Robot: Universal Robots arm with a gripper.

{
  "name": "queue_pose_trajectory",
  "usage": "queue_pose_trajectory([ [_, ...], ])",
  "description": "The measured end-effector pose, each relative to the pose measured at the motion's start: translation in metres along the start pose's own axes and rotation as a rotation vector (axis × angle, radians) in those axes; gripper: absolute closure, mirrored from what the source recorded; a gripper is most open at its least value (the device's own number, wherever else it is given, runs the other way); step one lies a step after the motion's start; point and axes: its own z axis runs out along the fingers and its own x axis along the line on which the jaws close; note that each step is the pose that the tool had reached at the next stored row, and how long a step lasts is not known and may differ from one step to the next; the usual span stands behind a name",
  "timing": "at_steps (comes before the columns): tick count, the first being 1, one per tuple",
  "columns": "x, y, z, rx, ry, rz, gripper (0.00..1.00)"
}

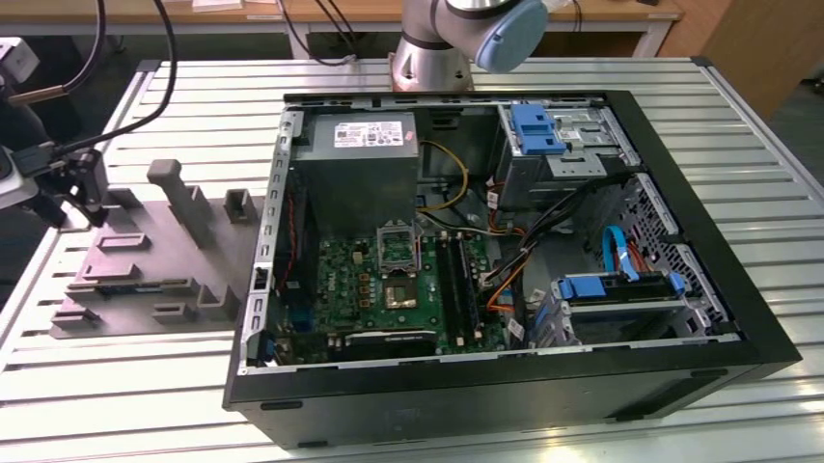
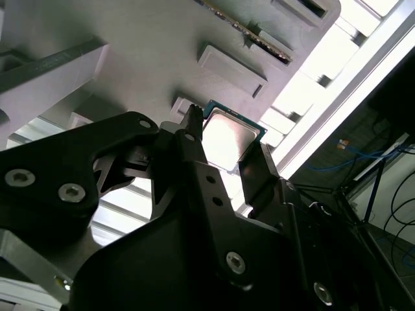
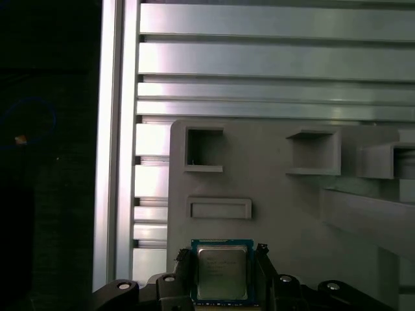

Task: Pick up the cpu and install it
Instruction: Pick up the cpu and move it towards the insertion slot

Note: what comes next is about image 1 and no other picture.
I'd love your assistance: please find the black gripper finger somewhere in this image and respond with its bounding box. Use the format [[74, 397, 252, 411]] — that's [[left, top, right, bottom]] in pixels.
[[34, 190, 68, 229], [66, 148, 109, 229]]

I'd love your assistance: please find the CPU socket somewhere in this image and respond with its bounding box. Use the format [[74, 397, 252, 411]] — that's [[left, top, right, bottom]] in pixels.
[[381, 277, 423, 311]]

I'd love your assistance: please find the dark green RAM stick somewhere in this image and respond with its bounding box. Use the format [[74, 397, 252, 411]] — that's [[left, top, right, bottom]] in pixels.
[[93, 285, 165, 297]]

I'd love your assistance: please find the grey parts rack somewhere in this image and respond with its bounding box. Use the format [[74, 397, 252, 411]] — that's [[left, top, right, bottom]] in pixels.
[[47, 158, 268, 341]]

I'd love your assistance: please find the black case fan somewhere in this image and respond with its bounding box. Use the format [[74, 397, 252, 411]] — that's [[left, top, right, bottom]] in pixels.
[[281, 166, 321, 303]]

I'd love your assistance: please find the grey power supply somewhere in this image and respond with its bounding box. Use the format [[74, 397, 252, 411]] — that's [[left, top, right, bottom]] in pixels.
[[292, 111, 423, 231]]

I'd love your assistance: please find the green motherboard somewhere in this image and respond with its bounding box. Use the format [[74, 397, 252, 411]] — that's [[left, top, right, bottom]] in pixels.
[[275, 225, 510, 363]]

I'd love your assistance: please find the black graphics card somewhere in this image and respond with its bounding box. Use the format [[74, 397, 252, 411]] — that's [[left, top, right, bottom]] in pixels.
[[341, 329, 440, 362]]

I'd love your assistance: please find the black RAM slot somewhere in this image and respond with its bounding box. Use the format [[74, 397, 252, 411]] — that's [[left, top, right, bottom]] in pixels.
[[449, 233, 478, 342], [443, 233, 470, 343], [435, 233, 461, 343]]

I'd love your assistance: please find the black PC case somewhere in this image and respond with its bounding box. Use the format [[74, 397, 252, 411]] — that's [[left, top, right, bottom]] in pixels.
[[221, 89, 803, 449]]

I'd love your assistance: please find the silver drive cage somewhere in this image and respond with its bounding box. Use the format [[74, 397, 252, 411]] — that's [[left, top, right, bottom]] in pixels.
[[495, 102, 643, 209]]

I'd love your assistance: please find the hard disk in blue carrier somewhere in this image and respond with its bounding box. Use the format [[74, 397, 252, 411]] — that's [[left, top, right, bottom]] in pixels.
[[554, 270, 685, 303]]

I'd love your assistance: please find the silver disk bay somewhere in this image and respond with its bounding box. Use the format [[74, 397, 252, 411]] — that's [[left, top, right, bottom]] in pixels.
[[526, 269, 734, 349]]

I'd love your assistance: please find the wooden cabinet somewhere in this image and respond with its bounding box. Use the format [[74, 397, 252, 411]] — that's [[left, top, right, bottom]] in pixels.
[[659, 0, 824, 122]]

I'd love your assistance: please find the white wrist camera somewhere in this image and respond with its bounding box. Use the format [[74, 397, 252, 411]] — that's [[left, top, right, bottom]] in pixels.
[[0, 38, 41, 83], [0, 147, 41, 209]]

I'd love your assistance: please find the grey cable connector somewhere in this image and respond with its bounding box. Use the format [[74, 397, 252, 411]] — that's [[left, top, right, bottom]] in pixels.
[[11, 142, 65, 177]]

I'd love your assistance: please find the black cable brown sleeve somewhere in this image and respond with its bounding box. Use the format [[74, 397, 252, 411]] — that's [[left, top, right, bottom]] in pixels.
[[5, 0, 108, 106]]

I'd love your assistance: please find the thick black cable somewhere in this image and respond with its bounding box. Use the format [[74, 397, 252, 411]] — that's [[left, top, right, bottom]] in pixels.
[[53, 0, 178, 151]]

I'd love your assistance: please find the red black twisted wire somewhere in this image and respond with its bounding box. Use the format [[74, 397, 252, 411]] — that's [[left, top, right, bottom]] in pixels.
[[285, 197, 304, 274]]

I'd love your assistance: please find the yellow wire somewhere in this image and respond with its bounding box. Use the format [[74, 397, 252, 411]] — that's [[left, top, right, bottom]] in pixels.
[[413, 139, 470, 212]]

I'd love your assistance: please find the orange wire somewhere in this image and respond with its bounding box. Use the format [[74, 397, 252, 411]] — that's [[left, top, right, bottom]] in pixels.
[[483, 272, 536, 322]]

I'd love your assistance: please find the blue drive bracket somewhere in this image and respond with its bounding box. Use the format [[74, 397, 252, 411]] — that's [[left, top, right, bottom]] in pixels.
[[506, 102, 559, 156]]

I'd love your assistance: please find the black cable bundle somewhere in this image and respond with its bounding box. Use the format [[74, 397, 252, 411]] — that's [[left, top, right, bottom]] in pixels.
[[480, 174, 630, 286]]

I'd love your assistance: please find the blue flat cable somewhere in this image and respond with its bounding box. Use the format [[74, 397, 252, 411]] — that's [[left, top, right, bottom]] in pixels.
[[600, 226, 643, 284]]

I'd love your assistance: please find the wooden desk white frame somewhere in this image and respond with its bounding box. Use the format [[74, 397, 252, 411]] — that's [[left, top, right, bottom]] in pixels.
[[0, 0, 683, 60]]

